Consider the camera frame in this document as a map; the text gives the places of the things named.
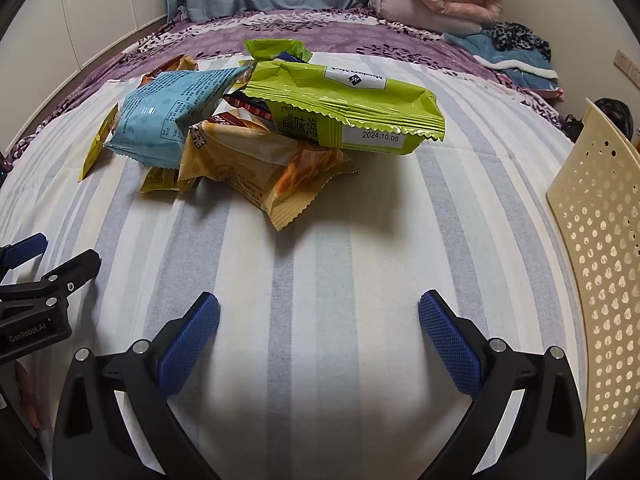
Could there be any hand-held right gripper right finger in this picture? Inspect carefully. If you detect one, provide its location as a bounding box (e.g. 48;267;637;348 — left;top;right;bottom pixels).
417;290;588;480

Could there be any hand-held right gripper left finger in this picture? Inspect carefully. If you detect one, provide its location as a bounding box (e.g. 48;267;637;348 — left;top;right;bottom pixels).
52;291;223;480

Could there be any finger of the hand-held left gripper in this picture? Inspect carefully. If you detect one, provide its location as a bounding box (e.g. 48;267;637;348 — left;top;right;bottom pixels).
0;249;102;311
0;233;49;273

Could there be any yellow snack packet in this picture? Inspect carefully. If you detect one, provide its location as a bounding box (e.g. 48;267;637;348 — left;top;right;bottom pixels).
78;103;119;182
140;166;197;194

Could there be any light blue snack packet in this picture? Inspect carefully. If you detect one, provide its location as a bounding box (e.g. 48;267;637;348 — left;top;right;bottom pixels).
103;67;251;170

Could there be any golden pastry snack packet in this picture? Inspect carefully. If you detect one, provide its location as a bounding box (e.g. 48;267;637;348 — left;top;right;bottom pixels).
178;115;360;232

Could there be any cream perforated plastic basket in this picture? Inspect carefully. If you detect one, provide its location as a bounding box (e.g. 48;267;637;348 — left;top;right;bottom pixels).
546;97;640;461

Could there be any orange snack packet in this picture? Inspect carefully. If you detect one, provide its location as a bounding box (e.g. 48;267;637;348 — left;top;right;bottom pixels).
139;55;200;86

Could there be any large green snack packet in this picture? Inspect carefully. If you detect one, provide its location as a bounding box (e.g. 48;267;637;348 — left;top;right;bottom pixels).
242;57;446;156

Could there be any white blue striped sheet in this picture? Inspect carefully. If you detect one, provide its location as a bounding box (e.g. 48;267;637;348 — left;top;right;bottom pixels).
0;52;596;480

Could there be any white wardrobe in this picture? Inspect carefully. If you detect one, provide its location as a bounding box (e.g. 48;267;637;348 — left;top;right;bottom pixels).
0;0;176;161

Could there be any black bag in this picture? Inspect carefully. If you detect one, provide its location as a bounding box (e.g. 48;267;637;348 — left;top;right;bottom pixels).
565;97;635;143

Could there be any blue fleece blanket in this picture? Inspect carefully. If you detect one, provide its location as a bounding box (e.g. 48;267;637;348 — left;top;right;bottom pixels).
442;30;563;98

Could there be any leopard print cloth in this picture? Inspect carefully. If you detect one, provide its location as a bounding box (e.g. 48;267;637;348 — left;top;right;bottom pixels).
487;21;551;56

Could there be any purple floral bedsheet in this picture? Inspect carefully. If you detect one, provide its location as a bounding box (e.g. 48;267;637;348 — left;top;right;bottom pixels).
5;7;566;161

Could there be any pink folded quilt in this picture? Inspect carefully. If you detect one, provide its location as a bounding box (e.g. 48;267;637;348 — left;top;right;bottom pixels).
415;0;503;23

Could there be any lilac folded quilt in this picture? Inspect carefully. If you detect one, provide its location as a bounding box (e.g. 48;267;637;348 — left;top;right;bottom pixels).
369;0;481;36

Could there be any wall socket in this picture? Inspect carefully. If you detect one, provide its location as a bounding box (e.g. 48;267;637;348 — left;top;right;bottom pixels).
614;49;640;86

